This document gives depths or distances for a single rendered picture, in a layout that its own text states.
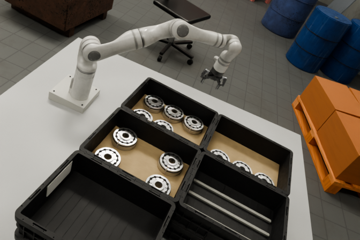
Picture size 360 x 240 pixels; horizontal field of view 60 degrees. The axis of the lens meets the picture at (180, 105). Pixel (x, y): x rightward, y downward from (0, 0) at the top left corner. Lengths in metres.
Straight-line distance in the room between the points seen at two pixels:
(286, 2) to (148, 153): 4.75
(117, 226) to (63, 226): 0.17
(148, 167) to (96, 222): 0.31
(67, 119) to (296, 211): 1.20
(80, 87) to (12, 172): 0.49
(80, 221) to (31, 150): 0.45
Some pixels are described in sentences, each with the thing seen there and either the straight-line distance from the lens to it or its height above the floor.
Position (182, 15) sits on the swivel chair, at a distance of 3.43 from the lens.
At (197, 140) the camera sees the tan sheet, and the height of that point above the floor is 0.83.
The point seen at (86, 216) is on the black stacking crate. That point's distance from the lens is 1.13.
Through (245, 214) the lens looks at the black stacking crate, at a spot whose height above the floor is 0.83.
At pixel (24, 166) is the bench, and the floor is 0.70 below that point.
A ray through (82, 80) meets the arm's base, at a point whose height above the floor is 0.87.
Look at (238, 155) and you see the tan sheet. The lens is 1.55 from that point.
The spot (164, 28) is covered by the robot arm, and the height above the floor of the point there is 1.17.
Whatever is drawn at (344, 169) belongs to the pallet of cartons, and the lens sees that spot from 3.06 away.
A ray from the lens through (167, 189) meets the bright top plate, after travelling 1.22.
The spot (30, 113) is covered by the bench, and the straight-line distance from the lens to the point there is 1.60.
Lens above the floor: 1.81
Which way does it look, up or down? 36 degrees down
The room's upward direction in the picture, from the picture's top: 24 degrees clockwise
